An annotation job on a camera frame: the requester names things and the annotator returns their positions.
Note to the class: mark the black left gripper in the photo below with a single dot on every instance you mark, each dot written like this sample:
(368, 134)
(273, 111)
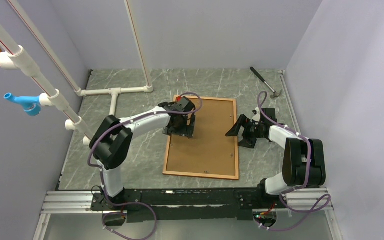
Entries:
(186, 130)

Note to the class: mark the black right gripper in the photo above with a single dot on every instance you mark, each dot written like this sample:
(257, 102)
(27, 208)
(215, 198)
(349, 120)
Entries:
(243, 121)

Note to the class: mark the brown backing board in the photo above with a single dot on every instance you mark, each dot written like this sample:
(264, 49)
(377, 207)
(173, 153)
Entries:
(212, 145)

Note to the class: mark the wooden picture frame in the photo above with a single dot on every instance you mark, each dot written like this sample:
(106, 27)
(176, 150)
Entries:
(236, 139)

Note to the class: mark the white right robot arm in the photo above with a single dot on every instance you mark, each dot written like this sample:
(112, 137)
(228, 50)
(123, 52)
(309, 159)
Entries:
(303, 159)

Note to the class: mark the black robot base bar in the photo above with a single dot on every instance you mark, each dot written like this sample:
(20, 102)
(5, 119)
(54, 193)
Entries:
(140, 205)

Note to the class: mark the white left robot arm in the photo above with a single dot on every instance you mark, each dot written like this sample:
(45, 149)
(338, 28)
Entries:
(111, 143)

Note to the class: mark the blue faucet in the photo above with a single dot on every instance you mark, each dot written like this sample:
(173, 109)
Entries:
(30, 104)

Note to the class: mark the white pvc pipe stand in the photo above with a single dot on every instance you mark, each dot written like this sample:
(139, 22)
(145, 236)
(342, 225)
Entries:
(15, 57)

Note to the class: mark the black handled hammer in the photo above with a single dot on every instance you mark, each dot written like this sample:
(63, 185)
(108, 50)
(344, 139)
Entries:
(275, 94)

